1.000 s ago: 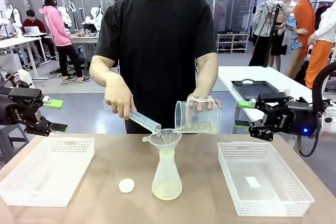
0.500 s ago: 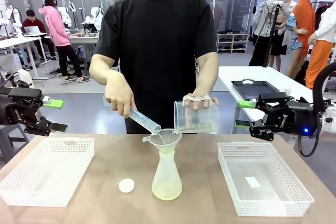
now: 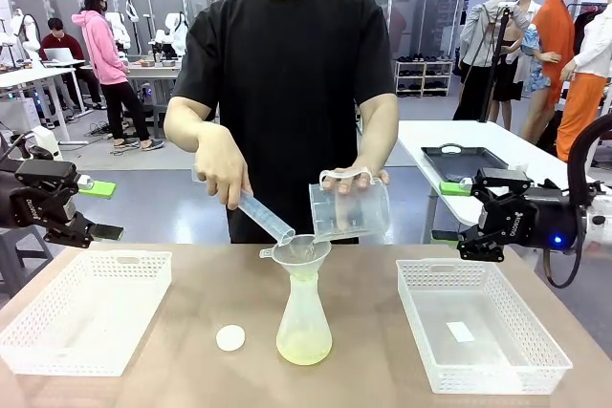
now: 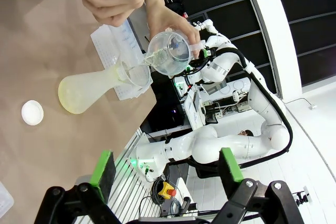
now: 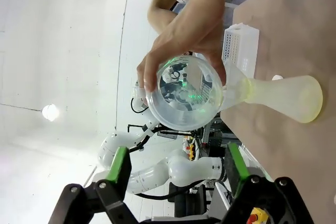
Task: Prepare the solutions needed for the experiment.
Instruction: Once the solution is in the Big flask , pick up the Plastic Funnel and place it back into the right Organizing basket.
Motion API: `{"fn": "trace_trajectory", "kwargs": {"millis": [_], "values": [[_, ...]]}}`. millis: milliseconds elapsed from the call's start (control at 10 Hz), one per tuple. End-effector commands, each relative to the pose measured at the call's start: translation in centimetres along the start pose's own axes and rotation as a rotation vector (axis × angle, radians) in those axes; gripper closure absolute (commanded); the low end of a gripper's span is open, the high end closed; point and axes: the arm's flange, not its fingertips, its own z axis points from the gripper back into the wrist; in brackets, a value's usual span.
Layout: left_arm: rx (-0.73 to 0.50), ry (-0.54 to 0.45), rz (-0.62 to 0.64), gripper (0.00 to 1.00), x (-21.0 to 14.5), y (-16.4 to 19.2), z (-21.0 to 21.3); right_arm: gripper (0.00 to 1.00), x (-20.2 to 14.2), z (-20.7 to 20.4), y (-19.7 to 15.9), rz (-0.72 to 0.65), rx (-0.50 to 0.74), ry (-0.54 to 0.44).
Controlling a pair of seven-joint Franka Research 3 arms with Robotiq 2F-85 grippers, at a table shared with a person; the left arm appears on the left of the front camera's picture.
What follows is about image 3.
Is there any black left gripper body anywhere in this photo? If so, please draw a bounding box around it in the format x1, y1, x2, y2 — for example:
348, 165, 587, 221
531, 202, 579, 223
0, 171, 77, 237

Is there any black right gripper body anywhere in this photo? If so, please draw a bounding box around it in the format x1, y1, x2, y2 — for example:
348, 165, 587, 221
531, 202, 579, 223
480, 187, 584, 252

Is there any white perforated basket with label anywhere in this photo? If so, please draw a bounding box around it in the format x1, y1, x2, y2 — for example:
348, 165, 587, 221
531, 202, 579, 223
395, 258, 574, 396

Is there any clear plastic handled beaker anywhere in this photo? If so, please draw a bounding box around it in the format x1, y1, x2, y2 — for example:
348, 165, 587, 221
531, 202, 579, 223
308, 169, 391, 243

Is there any clear plastic graduated cylinder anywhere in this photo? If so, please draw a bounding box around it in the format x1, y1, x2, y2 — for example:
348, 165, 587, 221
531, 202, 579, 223
190, 163, 297, 245

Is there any white round flask cap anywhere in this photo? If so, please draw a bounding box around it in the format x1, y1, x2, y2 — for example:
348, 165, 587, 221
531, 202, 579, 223
215, 325, 247, 352

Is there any translucent white plastic funnel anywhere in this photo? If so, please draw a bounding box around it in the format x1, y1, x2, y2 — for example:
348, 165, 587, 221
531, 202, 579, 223
259, 233, 331, 285

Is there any translucent white conical flask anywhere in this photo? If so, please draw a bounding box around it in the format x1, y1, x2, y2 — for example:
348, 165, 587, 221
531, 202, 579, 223
275, 269, 334, 365

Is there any person's left forearm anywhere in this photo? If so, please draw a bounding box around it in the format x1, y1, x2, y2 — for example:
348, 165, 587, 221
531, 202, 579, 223
357, 92, 401, 173

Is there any person's right forearm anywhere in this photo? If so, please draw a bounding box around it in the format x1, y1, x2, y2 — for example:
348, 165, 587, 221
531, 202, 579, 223
163, 96, 230, 156

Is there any person's left hand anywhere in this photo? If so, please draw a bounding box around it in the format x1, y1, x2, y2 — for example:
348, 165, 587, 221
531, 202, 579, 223
318, 166, 391, 231

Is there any person's right hand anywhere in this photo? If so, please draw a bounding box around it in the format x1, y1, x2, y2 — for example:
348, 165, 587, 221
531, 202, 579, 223
193, 123, 255, 211

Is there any black plastic tray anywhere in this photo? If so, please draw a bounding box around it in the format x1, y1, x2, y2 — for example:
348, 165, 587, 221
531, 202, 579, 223
420, 143, 510, 183

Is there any grey stool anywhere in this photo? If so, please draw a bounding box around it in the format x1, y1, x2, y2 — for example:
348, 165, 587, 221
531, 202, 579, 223
0, 228, 54, 285

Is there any white perforated plastic basket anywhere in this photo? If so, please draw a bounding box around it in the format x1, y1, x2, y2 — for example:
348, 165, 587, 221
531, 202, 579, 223
0, 250, 173, 377

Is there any wooden shoe rack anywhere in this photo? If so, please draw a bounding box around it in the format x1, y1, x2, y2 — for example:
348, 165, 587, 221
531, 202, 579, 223
394, 57, 454, 98

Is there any white office desk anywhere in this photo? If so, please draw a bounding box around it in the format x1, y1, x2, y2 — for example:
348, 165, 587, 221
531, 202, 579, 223
78, 57, 186, 111
0, 66, 90, 146

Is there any black tripod pole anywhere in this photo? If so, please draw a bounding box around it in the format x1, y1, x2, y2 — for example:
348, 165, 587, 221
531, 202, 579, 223
477, 1, 515, 123

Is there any person in pink hoodie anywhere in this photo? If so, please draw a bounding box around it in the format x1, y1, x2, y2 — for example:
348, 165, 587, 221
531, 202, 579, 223
71, 0, 166, 152

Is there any silver laptop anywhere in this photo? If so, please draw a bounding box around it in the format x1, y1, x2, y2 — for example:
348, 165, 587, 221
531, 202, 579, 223
42, 47, 87, 68

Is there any mannequin in orange trousers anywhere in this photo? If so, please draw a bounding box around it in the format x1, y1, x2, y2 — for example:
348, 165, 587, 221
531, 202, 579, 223
557, 0, 612, 163

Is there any mannequin in blue floral dress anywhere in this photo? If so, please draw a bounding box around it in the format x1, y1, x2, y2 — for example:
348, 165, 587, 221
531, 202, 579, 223
514, 0, 556, 108

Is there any seated person in red sweater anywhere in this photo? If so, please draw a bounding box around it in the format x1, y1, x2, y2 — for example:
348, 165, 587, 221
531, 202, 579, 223
38, 17, 109, 111

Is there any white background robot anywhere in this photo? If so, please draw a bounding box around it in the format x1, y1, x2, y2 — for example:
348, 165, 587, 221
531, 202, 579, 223
9, 9, 45, 68
104, 10, 134, 64
155, 11, 191, 59

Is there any mannequin in grey shirt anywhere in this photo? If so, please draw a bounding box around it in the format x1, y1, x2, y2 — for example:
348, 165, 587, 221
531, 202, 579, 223
452, 0, 532, 130

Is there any mannequin in orange coat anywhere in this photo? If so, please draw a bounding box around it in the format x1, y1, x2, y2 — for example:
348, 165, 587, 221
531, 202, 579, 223
520, 0, 580, 141

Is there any person in black T-shirt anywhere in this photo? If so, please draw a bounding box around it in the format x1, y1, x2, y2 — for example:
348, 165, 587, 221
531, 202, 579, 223
171, 0, 398, 245

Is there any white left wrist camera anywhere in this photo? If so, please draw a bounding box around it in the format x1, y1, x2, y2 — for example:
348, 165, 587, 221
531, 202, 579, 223
21, 124, 64, 161

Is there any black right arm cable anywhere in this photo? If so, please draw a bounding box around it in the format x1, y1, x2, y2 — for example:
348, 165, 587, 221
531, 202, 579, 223
542, 114, 612, 289

